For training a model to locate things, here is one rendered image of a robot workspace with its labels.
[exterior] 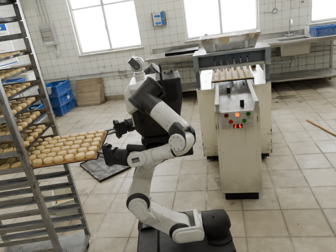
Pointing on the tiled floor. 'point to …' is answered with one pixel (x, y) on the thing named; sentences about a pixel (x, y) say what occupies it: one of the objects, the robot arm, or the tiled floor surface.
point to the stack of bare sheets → (102, 169)
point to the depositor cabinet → (209, 144)
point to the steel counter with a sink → (281, 49)
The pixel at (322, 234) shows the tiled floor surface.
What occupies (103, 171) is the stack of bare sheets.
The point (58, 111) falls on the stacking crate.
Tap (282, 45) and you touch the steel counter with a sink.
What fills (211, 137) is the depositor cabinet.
